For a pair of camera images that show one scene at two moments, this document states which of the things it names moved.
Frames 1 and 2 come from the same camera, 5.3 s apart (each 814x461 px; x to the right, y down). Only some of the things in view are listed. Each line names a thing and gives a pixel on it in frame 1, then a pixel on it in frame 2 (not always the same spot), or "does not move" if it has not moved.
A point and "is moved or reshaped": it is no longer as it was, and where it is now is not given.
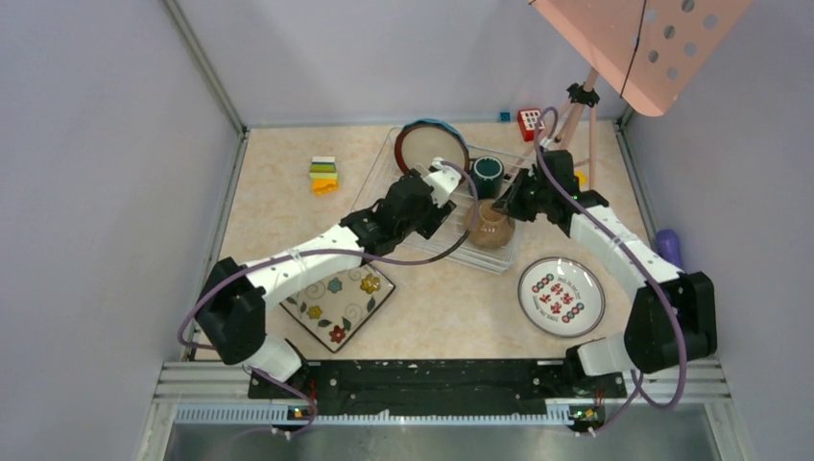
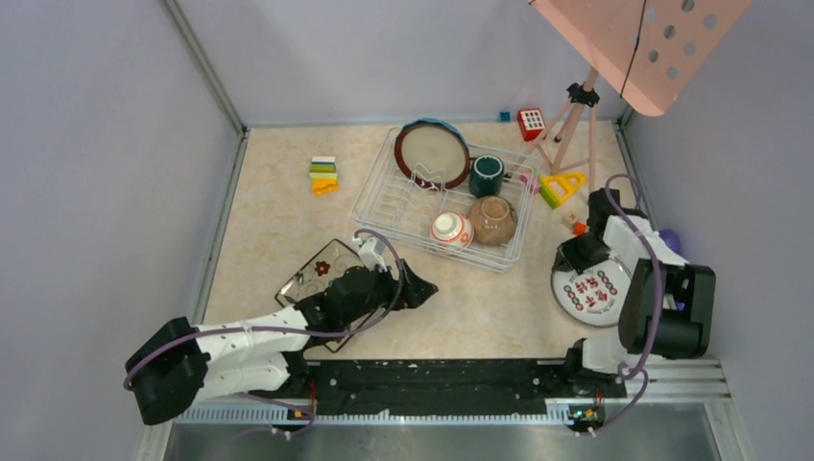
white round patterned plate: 561,298 is moved or reshaped
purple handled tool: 668,246 does not move
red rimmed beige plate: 421,144 does not move
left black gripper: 435,217 to 418,291
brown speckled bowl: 492,229 does not move
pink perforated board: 651,50 does not move
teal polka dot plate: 438,122 does not move
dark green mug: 487,173 does not move
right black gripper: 509,203 to 567,257
